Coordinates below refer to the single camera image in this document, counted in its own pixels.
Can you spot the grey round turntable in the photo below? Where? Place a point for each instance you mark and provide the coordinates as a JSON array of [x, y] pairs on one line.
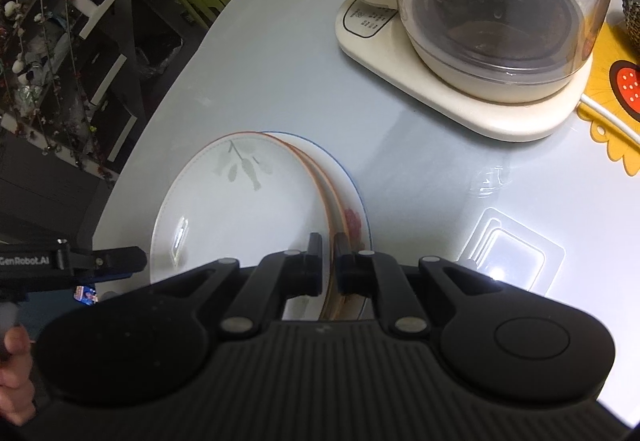
[[425, 181]]

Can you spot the brown owl figurine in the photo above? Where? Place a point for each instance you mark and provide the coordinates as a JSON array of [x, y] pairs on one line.
[[634, 11]]

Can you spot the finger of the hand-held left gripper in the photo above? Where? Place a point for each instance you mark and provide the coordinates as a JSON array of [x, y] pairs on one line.
[[110, 258]]

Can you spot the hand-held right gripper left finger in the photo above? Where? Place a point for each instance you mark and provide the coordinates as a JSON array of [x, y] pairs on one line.
[[315, 261]]

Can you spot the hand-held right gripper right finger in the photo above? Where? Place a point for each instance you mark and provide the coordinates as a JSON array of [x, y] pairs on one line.
[[341, 261]]

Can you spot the person's left hand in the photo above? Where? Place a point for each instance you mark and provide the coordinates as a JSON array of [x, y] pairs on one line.
[[15, 371]]

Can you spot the cream kettle base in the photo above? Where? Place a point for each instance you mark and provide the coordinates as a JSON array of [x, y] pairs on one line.
[[450, 106]]

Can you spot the black and white shelf unit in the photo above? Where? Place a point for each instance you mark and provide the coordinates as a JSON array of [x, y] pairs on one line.
[[100, 6]]

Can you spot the white rose-print plate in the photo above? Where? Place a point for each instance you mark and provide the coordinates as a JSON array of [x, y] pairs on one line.
[[357, 201]]

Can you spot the white leaf-print plate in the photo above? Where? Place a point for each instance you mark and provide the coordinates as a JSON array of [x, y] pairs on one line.
[[240, 221], [332, 208]]

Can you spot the yellow flower-shaped coaster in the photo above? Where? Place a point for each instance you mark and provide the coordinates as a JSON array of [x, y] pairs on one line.
[[600, 66]]

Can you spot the glass electric kettle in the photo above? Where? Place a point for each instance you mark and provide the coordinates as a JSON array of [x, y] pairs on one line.
[[500, 21]]

